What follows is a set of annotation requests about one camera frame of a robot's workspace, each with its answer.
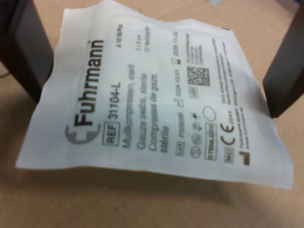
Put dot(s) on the white Fuhrmann gauze packet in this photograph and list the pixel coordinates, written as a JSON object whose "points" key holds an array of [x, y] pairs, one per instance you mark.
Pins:
{"points": [[154, 107]]}

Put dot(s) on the brown cardboard sheet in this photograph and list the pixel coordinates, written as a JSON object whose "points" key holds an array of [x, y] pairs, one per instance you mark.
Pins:
{"points": [[95, 209]]}

